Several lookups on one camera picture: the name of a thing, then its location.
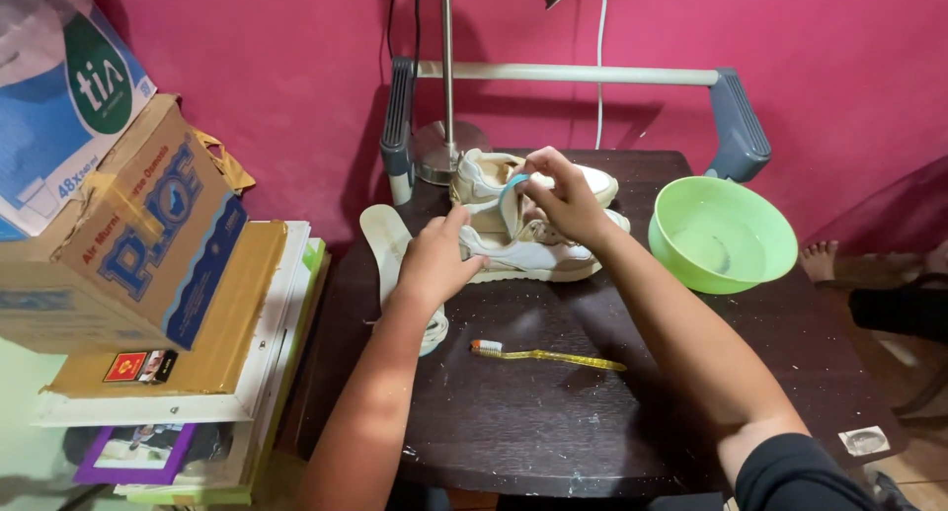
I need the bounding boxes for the person's left hand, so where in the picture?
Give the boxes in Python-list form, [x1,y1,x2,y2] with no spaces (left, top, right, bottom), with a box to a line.
[396,203,491,314]

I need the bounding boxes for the person's right hand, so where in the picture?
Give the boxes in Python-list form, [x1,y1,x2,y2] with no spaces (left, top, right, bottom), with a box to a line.
[514,147,617,249]

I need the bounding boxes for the blue-edged shoe insole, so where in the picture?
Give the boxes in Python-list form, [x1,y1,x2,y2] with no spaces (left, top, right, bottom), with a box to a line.
[497,173,532,239]

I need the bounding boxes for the white beige sneaker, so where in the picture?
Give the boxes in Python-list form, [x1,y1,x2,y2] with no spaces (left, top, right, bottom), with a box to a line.
[449,148,620,217]
[458,207,632,284]

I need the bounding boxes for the white shoe insole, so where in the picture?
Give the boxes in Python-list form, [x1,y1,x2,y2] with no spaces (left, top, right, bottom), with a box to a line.
[360,203,450,358]

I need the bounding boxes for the silver desk lamp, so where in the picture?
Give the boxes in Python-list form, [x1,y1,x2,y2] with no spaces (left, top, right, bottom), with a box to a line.
[410,0,588,187]

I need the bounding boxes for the yellow toothbrush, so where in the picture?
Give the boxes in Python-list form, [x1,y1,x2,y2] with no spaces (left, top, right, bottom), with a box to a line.
[471,339,628,373]

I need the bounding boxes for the green plastic bowl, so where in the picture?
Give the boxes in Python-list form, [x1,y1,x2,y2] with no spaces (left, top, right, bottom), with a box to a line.
[648,175,799,296]

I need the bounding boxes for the stack of boards and books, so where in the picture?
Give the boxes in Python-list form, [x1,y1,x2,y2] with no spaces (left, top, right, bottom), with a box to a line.
[33,220,332,507]

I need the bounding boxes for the brown cardboard box blue print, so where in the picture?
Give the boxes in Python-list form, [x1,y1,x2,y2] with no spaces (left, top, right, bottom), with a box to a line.
[0,93,257,354]

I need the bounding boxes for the red black small box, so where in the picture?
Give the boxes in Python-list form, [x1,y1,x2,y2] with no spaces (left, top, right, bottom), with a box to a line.
[102,349,179,385]

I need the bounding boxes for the dark chair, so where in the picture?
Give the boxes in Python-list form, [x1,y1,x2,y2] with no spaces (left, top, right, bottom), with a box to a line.
[847,273,948,417]

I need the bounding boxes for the person's black sleeve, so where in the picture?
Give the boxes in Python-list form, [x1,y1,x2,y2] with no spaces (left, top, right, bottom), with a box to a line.
[734,432,921,511]

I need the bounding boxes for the small clear plastic packet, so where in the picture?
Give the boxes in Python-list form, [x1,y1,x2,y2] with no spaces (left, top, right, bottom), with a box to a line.
[837,425,892,458]

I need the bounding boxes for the white blue water carton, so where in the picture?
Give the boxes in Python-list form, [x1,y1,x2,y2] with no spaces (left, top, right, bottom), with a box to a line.
[0,3,158,242]

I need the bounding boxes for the clear plastic bag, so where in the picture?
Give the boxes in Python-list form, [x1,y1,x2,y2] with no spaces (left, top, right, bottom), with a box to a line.
[0,0,101,90]

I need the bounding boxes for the white cable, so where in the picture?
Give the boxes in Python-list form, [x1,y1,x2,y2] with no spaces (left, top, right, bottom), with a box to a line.
[594,0,610,151]

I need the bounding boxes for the grey frame with white bar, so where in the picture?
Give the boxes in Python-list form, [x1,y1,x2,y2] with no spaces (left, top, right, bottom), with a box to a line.
[380,56,773,207]

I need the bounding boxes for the black cables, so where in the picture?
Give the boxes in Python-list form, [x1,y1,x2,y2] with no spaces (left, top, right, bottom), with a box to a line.
[384,0,424,90]

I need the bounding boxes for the purple picture frame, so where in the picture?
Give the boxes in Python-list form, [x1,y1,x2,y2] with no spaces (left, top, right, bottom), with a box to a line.
[72,422,198,487]

